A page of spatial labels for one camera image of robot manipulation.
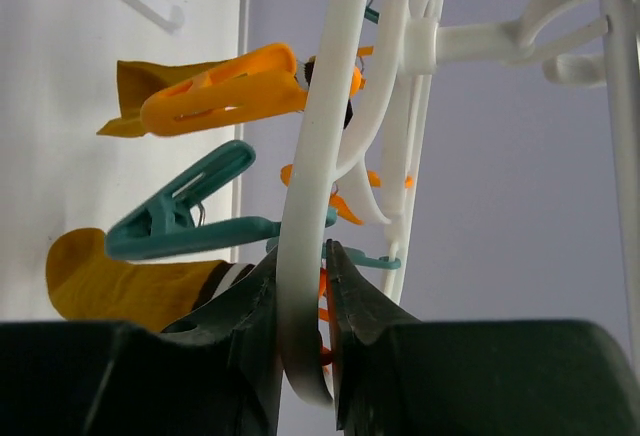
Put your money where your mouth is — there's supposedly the orange brown sock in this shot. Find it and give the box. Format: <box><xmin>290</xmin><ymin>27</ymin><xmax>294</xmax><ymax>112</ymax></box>
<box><xmin>45</xmin><ymin>228</ymin><xmax>254</xmax><ymax>332</ymax></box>

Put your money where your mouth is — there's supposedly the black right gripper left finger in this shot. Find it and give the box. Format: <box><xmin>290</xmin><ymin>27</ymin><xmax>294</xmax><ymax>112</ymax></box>
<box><xmin>1</xmin><ymin>254</ymin><xmax>282</xmax><ymax>435</ymax></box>

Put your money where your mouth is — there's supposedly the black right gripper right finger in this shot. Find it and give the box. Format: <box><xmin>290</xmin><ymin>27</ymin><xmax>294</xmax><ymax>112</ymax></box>
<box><xmin>327</xmin><ymin>241</ymin><xmax>639</xmax><ymax>435</ymax></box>

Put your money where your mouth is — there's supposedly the white clip hanger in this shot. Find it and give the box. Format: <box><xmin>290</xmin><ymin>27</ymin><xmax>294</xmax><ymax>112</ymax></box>
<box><xmin>276</xmin><ymin>0</ymin><xmax>639</xmax><ymax>406</ymax></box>

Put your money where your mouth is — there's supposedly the white clothes rack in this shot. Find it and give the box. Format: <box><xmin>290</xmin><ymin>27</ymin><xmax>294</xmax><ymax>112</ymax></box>
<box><xmin>101</xmin><ymin>0</ymin><xmax>639</xmax><ymax>363</ymax></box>

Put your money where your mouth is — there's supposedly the teal clothes peg right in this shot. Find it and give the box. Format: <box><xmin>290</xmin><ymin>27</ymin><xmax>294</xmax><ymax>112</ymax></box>
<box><xmin>104</xmin><ymin>139</ymin><xmax>339</xmax><ymax>262</ymax></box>

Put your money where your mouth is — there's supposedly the yellow clothes peg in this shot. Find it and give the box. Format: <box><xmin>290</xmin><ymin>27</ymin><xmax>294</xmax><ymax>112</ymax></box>
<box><xmin>139</xmin><ymin>43</ymin><xmax>369</xmax><ymax>138</ymax></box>

